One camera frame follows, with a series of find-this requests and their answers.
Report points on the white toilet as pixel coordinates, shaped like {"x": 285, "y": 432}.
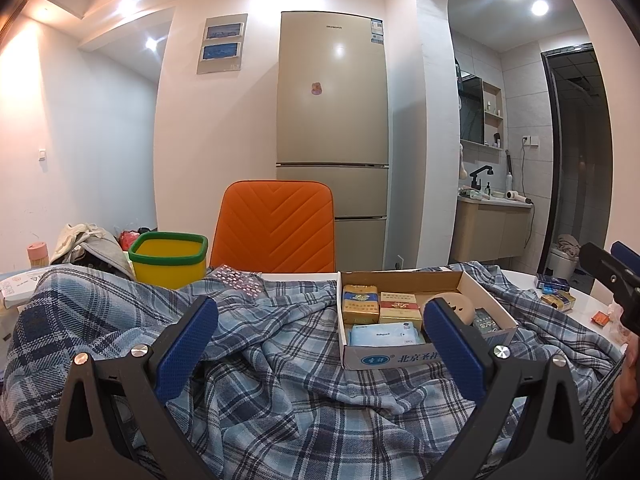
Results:
{"x": 564, "y": 260}

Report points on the fridge energy label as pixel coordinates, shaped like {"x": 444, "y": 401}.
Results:
{"x": 377, "y": 31}

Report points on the black faucet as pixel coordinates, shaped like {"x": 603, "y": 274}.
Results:
{"x": 480, "y": 176}

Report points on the gold and blue cigarette pack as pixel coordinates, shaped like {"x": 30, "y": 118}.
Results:
{"x": 360, "y": 305}
{"x": 560, "y": 301}

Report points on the grey wall electrical panel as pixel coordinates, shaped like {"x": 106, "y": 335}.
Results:
{"x": 221, "y": 45}

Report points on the black tissue pack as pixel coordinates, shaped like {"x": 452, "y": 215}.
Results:
{"x": 487, "y": 322}

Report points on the person's right hand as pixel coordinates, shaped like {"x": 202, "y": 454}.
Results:
{"x": 627, "y": 390}

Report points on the red and gold cigarette pack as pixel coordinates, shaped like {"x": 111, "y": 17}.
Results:
{"x": 397, "y": 307}

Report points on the white wall socket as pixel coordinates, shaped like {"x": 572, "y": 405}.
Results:
{"x": 529, "y": 140}

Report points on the recessed ceiling light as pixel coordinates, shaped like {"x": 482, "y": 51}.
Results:
{"x": 540, "y": 7}
{"x": 150, "y": 44}

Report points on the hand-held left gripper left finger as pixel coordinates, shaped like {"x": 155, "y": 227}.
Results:
{"x": 186, "y": 352}

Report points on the pill blister sheet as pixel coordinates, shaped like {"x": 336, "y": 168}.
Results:
{"x": 235, "y": 279}

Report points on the yellow bin green rim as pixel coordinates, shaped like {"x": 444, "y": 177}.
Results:
{"x": 167, "y": 265}

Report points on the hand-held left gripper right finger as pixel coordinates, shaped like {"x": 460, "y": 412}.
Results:
{"x": 452, "y": 352}

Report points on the black framed glass door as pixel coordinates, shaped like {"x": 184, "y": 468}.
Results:
{"x": 575, "y": 160}

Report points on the white spray bottle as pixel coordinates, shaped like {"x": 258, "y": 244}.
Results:
{"x": 509, "y": 183}

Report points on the pink fridge magnet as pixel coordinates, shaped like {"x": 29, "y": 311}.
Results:
{"x": 317, "y": 89}

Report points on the beige vanity cabinet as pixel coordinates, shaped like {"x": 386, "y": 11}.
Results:
{"x": 490, "y": 230}

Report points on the beige wall shelf niche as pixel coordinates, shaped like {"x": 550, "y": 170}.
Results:
{"x": 492, "y": 115}

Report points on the white plastic bag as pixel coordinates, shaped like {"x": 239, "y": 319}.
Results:
{"x": 619, "y": 327}

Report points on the small orange packet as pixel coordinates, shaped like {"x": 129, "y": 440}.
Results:
{"x": 600, "y": 318}

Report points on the bathroom mirror cabinet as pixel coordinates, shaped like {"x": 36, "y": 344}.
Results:
{"x": 471, "y": 110}

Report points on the pile of beige clothes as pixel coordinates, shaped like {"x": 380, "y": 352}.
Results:
{"x": 90, "y": 250}

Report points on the cardboard box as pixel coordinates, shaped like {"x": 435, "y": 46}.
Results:
{"x": 395, "y": 357}

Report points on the orange quilted chair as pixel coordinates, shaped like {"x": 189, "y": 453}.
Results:
{"x": 272, "y": 230}

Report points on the pink cup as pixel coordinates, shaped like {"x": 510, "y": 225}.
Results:
{"x": 38, "y": 255}

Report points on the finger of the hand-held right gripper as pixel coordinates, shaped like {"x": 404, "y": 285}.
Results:
{"x": 627, "y": 256}
{"x": 607, "y": 270}

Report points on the round wooden trinket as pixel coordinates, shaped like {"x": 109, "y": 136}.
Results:
{"x": 457, "y": 305}

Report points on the blue plaid blanket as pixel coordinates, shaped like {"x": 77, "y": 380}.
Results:
{"x": 280, "y": 360}

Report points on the blue wet wipes pack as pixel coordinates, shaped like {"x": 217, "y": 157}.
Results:
{"x": 382, "y": 335}

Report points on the white hair dryer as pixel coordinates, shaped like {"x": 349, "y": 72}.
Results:
{"x": 515, "y": 196}

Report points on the white paper box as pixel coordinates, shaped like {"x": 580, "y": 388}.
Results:
{"x": 22, "y": 287}

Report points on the red plastic bag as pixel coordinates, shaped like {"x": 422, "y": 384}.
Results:
{"x": 127, "y": 240}

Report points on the gold three-door fridge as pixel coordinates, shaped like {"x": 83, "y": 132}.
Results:
{"x": 332, "y": 130}

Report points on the dark blue cigarette pack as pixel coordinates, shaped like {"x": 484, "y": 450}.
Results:
{"x": 552, "y": 282}

